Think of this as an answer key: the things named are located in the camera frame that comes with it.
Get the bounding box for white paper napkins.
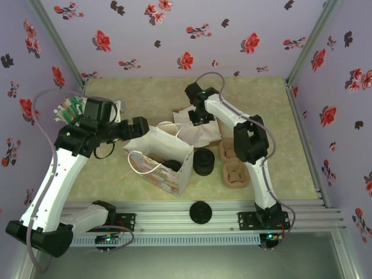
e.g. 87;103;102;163
173;112;221;148

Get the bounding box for black plastic cup lid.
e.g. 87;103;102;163
161;159;183;173
189;201;213;225

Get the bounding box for white floral paper bag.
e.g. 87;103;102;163
123;121;195;199

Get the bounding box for white napkins on tray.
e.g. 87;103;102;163
172;107;223;149

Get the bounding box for brown wooden stirrer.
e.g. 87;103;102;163
65;98;80;124

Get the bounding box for stack of black lids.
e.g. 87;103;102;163
193;148;216;177

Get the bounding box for small black controller board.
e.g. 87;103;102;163
259;231;285;250
95;233;124;252

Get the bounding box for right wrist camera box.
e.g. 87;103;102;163
185;83;206;103

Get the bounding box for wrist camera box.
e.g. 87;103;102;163
83;96;126;125
185;83;206;103

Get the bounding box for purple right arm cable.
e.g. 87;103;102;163
196;71;296;251

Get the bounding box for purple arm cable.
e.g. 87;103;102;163
27;88;135;274
196;71;296;251

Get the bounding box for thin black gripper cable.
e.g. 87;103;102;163
92;142;116;160

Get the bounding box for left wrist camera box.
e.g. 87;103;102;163
83;96;126;125

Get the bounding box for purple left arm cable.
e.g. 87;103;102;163
27;88;135;274

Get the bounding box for aluminium frame rail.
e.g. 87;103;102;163
28;199;347;233

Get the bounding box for aluminium frame post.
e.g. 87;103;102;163
285;0;341;88
26;0;88;88

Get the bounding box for white slotted cable duct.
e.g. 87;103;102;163
71;234;262;248

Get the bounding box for aluminium lower frame bar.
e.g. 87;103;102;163
331;229;359;279

